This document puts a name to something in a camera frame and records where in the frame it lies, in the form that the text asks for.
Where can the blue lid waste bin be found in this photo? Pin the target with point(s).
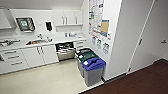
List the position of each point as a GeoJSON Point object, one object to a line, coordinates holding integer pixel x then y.
{"type": "Point", "coordinates": [94, 70]}

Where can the black lid waste bin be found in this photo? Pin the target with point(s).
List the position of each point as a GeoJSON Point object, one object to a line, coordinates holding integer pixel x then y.
{"type": "Point", "coordinates": [83, 50]}

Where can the white drawer stack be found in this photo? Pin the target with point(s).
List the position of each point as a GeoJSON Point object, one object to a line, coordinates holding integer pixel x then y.
{"type": "Point", "coordinates": [13, 60]}
{"type": "Point", "coordinates": [80, 43]}

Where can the chrome faucet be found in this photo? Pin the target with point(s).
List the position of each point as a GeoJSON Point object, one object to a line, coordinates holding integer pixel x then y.
{"type": "Point", "coordinates": [40, 36]}

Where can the white two-door wall cabinet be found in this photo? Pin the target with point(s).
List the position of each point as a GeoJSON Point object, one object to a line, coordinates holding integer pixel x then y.
{"type": "Point", "coordinates": [5, 18]}

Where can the white three-door wall cabinet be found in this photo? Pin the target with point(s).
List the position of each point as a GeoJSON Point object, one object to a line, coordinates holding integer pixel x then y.
{"type": "Point", "coordinates": [68, 17]}

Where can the blue print paper sheet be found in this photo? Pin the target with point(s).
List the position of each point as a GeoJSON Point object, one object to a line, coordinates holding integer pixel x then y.
{"type": "Point", "coordinates": [94, 40]}

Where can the black print paper sheet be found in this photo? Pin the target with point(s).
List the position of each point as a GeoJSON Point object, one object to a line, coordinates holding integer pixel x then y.
{"type": "Point", "coordinates": [106, 47]}

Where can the white door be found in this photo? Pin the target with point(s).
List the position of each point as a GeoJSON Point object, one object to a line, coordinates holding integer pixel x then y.
{"type": "Point", "coordinates": [151, 33]}

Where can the black soap dispenser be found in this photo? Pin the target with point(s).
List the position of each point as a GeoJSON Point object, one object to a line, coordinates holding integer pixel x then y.
{"type": "Point", "coordinates": [48, 26]}

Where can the stack of white dishes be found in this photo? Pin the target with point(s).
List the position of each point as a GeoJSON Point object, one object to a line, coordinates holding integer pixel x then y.
{"type": "Point", "coordinates": [71, 34]}

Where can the dish rack with items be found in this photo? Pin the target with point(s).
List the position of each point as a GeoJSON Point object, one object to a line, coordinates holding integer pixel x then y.
{"type": "Point", "coordinates": [8, 42]}

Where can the steel paper towel dispenser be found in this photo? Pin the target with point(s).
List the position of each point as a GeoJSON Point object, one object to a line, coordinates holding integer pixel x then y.
{"type": "Point", "coordinates": [25, 24]}

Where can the stainless steel dishwasher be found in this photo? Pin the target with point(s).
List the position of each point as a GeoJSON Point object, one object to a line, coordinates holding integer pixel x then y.
{"type": "Point", "coordinates": [65, 51]}

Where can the white double-door sink cabinet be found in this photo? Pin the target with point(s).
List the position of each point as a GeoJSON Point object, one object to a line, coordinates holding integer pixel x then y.
{"type": "Point", "coordinates": [41, 54]}

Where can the green lid waste bin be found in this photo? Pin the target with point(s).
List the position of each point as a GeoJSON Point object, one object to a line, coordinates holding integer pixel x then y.
{"type": "Point", "coordinates": [87, 56]}

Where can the green print paper sheet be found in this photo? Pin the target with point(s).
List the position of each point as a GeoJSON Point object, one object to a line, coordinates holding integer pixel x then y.
{"type": "Point", "coordinates": [99, 43]}

